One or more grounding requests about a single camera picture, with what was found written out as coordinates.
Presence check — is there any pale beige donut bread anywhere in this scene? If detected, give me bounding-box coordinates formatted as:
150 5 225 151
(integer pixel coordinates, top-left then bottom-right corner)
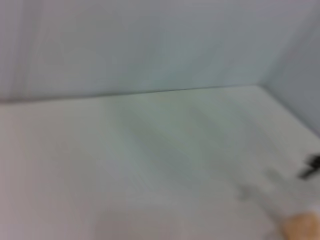
281 211 320 240

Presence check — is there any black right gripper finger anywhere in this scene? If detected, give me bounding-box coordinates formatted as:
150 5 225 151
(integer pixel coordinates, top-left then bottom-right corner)
298 154 320 179

